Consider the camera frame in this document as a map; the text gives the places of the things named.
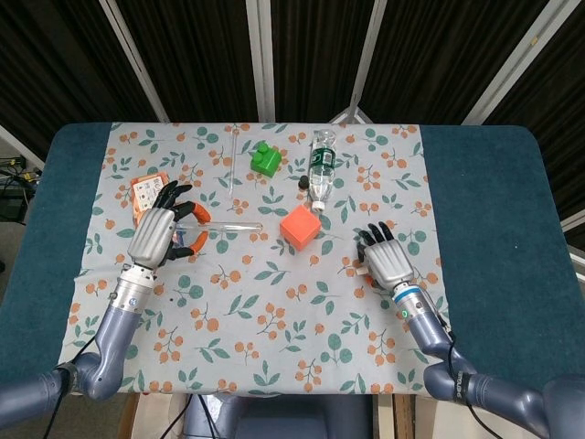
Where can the green toy block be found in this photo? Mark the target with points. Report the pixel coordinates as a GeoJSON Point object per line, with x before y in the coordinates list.
{"type": "Point", "coordinates": [266, 160]}

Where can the floral print tablecloth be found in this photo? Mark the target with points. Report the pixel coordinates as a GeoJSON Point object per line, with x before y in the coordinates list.
{"type": "Point", "coordinates": [274, 320]}

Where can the clear glass rod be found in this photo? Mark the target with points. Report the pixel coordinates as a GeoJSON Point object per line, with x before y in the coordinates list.
{"type": "Point", "coordinates": [228, 226]}

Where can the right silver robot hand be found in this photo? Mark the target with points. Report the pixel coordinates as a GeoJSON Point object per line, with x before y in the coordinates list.
{"type": "Point", "coordinates": [386, 260]}

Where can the grey partition foot stand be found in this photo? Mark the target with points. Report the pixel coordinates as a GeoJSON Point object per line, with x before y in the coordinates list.
{"type": "Point", "coordinates": [349, 114]}

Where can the small black cap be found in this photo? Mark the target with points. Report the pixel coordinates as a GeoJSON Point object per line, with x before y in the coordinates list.
{"type": "Point", "coordinates": [302, 183]}

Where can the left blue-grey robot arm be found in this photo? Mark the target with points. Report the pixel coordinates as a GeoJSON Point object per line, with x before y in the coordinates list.
{"type": "Point", "coordinates": [114, 338]}

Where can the teal table cover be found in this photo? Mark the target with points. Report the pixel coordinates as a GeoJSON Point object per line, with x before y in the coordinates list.
{"type": "Point", "coordinates": [493, 206]}

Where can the thin glass rod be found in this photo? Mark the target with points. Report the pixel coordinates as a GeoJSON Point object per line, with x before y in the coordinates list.
{"type": "Point", "coordinates": [233, 164]}

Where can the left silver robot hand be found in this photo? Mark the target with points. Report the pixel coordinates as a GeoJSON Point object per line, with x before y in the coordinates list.
{"type": "Point", "coordinates": [151, 233]}

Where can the blue-grey robot torso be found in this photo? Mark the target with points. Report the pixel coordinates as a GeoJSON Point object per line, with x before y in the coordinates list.
{"type": "Point", "coordinates": [283, 418]}

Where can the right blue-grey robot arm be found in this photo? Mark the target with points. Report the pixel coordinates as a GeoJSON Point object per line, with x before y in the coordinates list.
{"type": "Point", "coordinates": [434, 343]}

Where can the clear plastic water bottle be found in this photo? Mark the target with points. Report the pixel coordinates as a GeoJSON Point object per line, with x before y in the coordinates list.
{"type": "Point", "coordinates": [322, 169]}

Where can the orange foam cube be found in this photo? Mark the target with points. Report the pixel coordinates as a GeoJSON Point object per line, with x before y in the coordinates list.
{"type": "Point", "coordinates": [299, 228]}

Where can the black folding screen partition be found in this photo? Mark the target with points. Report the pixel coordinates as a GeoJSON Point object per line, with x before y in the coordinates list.
{"type": "Point", "coordinates": [201, 55]}

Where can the orange snack box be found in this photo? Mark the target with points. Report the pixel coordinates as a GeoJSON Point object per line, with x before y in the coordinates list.
{"type": "Point", "coordinates": [144, 192]}

